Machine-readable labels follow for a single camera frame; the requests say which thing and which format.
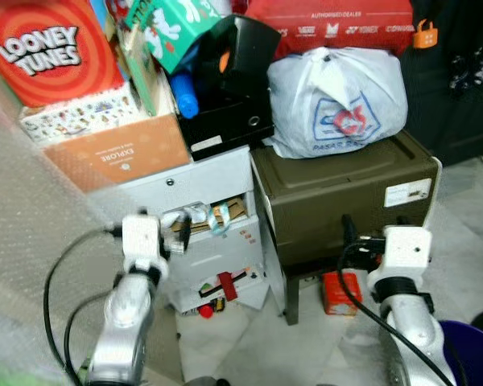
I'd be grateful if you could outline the red tin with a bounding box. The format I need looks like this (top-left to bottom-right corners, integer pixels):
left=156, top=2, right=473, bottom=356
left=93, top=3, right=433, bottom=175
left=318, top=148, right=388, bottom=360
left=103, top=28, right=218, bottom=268
left=320, top=271, right=363, bottom=316

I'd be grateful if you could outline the grey-white drawer cabinet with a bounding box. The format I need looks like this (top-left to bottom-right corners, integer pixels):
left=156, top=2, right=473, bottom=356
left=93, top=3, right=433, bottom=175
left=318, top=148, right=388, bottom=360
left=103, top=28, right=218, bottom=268
left=113, top=145, right=287, bottom=314

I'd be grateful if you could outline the white printed plastic bag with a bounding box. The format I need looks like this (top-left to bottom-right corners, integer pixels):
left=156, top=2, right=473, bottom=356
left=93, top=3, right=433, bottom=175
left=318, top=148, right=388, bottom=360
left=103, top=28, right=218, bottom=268
left=264, top=47, right=409, bottom=159

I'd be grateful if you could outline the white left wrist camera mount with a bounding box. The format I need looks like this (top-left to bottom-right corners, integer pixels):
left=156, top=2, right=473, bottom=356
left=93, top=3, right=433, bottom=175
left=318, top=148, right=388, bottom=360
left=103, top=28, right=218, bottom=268
left=121, top=213, right=163, bottom=278

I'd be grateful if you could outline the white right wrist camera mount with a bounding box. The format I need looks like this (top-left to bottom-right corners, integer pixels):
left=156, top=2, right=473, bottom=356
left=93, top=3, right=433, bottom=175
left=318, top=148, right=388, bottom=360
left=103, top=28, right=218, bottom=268
left=369, top=227, right=433, bottom=282

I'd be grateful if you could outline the orange-brown cardboard box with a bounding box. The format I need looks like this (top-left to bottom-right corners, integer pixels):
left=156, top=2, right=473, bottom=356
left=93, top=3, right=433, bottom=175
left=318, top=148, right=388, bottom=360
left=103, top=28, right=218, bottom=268
left=42, top=113, right=192, bottom=194

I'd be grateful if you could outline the green white printed box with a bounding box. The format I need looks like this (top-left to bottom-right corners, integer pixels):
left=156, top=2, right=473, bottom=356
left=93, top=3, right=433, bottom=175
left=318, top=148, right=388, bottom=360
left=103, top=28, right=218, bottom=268
left=125, top=0, right=222, bottom=75

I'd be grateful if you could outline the clear bubble wrap sheet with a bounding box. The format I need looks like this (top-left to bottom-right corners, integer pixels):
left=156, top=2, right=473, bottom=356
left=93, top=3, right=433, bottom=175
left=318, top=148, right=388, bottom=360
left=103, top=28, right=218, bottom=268
left=0, top=56, right=186, bottom=386

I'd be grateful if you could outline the orange padlock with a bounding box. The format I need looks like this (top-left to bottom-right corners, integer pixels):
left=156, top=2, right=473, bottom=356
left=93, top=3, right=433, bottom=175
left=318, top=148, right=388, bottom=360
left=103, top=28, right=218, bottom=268
left=412, top=19, right=440, bottom=49

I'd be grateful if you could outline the blue plastic bottle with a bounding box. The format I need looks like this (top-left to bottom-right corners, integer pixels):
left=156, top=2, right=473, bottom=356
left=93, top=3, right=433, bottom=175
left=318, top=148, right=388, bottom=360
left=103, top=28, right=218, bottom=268
left=169, top=71, right=200, bottom=119

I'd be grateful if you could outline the black fabric case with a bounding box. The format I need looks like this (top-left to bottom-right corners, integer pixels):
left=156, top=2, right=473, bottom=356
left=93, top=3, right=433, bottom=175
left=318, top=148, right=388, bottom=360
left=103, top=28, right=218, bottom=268
left=402, top=0, right=483, bottom=166

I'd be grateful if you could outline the black plastic box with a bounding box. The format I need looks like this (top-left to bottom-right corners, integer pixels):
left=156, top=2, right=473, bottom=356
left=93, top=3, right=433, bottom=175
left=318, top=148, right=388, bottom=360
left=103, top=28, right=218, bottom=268
left=177, top=14, right=283, bottom=162

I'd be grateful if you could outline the purple plastic bucket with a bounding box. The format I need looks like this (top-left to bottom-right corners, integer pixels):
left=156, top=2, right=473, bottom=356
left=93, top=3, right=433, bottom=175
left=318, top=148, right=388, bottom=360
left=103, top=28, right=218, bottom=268
left=435, top=320, right=483, bottom=386

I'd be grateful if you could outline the brown plastic cabinet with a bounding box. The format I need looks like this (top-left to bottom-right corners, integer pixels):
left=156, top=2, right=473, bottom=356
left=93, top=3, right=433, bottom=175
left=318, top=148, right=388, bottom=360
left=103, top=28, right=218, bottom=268
left=250, top=130, right=444, bottom=326

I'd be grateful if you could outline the red Looney Tunes box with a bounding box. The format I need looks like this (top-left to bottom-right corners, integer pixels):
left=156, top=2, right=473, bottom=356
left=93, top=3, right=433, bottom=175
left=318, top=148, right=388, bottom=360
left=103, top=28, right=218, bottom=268
left=0, top=0, right=126, bottom=109

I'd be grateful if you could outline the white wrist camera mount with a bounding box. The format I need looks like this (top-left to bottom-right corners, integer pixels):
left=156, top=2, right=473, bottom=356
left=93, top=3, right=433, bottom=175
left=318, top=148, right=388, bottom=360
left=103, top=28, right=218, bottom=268
left=369, top=227, right=433, bottom=282
left=121, top=213, right=163, bottom=278

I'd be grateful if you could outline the red bag with white logos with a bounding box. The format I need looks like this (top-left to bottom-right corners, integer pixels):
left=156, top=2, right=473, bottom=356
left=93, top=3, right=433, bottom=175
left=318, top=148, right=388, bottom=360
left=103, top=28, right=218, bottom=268
left=246, top=0, right=415, bottom=59

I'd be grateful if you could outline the white crumpled cloth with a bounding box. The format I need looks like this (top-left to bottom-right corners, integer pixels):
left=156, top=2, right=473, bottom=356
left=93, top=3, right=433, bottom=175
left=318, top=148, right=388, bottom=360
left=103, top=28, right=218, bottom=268
left=161, top=203, right=218, bottom=234

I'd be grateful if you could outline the white cartoon print box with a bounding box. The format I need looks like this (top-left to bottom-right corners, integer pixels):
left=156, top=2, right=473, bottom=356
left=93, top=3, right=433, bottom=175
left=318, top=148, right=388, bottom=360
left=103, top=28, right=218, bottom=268
left=19, top=80, right=150, bottom=147

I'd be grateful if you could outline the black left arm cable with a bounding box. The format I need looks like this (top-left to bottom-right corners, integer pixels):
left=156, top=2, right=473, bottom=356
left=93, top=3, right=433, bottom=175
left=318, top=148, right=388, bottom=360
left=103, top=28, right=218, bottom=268
left=44, top=228, right=126, bottom=379

